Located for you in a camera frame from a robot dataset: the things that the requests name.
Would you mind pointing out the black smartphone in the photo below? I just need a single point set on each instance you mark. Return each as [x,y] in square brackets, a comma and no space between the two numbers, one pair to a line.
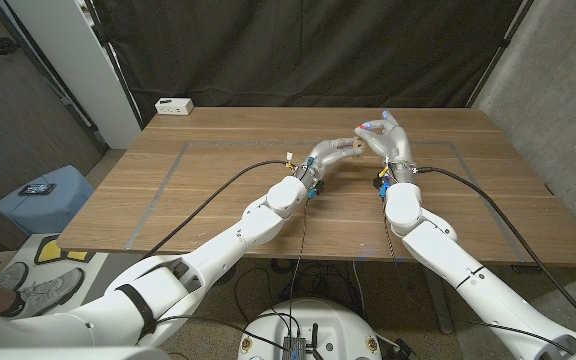
[37,189]

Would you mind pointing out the black backdrop curtain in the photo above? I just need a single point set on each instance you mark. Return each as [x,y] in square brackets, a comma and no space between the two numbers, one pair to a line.
[308,50]

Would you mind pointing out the white wall panel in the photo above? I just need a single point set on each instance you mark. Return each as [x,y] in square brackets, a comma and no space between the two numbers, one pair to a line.
[78,65]

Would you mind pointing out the black metal rail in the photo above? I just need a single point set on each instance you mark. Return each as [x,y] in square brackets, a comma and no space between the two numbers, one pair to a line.
[68,102]

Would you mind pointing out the black floor bracket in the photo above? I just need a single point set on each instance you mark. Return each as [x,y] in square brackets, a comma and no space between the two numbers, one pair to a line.
[523,269]

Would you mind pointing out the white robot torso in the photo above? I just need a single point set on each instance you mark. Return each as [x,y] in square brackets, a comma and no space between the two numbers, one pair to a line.
[338,330]

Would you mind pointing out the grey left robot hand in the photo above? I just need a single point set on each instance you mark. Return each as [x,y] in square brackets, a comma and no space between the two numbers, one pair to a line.
[325,157]

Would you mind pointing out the small wooden block with holes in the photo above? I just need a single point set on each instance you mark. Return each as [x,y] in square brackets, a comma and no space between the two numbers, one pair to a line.
[358,146]

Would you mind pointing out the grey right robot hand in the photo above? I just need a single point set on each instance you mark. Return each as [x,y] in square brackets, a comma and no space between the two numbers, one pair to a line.
[393,145]

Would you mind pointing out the black backdrop stand pole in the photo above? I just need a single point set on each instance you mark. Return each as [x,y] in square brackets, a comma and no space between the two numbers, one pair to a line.
[505,42]
[114,60]

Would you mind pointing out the blue plastic stool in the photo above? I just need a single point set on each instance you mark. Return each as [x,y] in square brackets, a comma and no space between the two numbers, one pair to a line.
[43,210]

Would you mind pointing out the white power strip box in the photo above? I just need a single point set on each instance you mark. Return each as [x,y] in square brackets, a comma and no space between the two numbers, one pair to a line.
[174,106]

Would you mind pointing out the black plug beside torso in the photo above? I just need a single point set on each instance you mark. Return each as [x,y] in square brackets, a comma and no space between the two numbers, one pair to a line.
[402,350]

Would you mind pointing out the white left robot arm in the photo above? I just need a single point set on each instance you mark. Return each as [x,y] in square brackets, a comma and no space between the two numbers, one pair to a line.
[248,230]

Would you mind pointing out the white board yellow black marking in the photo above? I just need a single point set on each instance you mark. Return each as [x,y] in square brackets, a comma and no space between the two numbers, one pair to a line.
[50,250]

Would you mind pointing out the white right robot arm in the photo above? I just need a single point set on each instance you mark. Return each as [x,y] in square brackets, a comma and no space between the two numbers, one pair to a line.
[443,250]

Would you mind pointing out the grey table leg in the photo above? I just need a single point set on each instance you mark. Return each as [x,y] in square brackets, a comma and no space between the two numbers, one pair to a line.
[440,325]

